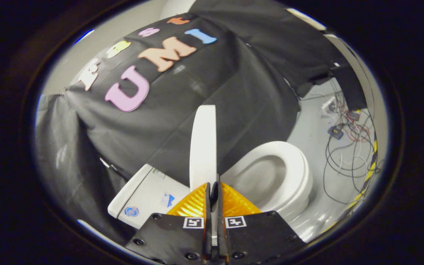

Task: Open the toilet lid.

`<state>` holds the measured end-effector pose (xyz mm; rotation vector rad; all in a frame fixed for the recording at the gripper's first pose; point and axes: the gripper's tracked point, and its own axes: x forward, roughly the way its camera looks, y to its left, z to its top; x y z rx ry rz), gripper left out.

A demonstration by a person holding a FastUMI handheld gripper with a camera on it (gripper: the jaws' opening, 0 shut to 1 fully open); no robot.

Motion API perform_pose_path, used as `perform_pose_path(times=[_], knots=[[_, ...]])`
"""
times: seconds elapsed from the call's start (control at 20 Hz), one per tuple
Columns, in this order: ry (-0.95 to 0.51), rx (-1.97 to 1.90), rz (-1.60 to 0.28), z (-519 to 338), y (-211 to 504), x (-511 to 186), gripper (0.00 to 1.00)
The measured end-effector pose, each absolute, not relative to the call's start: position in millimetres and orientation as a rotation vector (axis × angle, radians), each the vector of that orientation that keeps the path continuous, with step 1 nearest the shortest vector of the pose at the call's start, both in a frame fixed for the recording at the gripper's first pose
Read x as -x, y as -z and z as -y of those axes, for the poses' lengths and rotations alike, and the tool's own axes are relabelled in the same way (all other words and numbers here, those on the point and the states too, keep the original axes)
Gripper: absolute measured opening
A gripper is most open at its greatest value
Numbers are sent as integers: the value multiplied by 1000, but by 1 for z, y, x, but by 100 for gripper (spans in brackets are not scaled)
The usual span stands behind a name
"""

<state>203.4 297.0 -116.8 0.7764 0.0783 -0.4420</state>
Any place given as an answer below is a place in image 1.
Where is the white toilet tank cover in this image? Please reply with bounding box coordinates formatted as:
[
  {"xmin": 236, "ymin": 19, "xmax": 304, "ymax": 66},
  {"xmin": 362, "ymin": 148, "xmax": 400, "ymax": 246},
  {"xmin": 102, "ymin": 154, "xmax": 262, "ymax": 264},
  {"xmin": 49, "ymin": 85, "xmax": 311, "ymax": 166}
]
[{"xmin": 107, "ymin": 164, "xmax": 154, "ymax": 219}]

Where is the white toilet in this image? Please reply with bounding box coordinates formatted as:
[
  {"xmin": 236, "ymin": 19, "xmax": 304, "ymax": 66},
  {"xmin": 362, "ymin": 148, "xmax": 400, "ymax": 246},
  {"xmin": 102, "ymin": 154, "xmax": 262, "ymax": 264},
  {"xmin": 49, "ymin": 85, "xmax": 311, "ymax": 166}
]
[{"xmin": 107, "ymin": 141, "xmax": 314, "ymax": 243}]

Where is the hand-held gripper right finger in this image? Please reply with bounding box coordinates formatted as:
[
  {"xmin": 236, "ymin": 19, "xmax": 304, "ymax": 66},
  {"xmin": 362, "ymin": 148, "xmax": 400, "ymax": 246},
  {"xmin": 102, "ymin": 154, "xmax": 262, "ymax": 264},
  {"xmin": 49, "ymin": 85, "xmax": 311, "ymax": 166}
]
[{"xmin": 212, "ymin": 182, "xmax": 307, "ymax": 265}]

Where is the white toilet lid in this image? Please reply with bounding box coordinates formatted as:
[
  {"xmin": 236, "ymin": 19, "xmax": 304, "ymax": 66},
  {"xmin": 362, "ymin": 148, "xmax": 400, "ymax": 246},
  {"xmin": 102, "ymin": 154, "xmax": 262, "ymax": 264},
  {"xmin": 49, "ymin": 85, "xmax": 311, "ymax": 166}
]
[{"xmin": 189, "ymin": 105, "xmax": 217, "ymax": 192}]

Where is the black power adapter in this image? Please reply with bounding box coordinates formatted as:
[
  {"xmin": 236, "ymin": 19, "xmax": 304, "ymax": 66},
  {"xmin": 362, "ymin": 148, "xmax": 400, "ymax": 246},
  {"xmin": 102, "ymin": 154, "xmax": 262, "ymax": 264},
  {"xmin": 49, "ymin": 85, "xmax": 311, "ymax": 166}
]
[{"xmin": 328, "ymin": 125, "xmax": 345, "ymax": 140}]

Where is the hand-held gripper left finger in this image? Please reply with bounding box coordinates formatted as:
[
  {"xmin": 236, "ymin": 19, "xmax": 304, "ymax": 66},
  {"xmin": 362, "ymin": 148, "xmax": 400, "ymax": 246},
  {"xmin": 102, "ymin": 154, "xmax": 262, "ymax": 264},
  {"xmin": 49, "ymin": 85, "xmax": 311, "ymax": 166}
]
[{"xmin": 125, "ymin": 182, "xmax": 213, "ymax": 265}]

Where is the yellow black striped tape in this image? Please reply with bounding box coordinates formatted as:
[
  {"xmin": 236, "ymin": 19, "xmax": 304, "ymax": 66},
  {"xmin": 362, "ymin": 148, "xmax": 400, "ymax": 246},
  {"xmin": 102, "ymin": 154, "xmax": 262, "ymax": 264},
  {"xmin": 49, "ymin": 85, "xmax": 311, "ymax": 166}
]
[{"xmin": 344, "ymin": 129, "xmax": 381, "ymax": 211}]

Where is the black backdrop cloth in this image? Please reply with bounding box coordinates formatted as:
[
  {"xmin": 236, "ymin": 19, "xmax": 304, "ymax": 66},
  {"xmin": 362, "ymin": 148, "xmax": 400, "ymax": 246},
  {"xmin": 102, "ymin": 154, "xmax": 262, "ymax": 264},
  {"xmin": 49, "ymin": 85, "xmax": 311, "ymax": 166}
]
[{"xmin": 35, "ymin": 0, "xmax": 368, "ymax": 245}]

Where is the tangle of floor cables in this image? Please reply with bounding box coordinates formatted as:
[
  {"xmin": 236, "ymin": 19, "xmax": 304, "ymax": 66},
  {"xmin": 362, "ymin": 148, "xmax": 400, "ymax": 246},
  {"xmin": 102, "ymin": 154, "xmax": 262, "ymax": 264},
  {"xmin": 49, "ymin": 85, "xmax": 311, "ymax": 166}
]
[{"xmin": 300, "ymin": 79, "xmax": 382, "ymax": 205}]

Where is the white power strip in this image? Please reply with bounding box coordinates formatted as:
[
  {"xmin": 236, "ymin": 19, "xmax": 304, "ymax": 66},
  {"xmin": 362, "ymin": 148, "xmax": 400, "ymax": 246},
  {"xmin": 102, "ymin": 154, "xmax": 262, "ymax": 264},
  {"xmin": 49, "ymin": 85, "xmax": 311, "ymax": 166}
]
[{"xmin": 321, "ymin": 96, "xmax": 340, "ymax": 118}]

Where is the white toilet seat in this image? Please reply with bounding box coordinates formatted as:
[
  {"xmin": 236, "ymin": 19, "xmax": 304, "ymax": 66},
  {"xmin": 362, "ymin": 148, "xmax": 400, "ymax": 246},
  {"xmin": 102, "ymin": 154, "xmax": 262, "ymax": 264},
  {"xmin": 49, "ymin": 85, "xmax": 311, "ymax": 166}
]
[{"xmin": 221, "ymin": 141, "xmax": 310, "ymax": 211}]

